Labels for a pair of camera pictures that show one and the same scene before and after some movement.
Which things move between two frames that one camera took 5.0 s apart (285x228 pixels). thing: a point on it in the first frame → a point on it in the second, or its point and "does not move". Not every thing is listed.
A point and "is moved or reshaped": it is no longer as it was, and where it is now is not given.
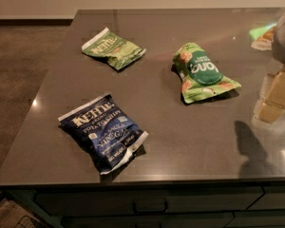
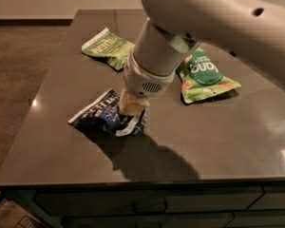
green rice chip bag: x=200 y=76 does not move
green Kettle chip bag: x=121 y=51 does not move
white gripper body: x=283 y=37 → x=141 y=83
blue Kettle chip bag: x=105 y=137 is moved or reshaped
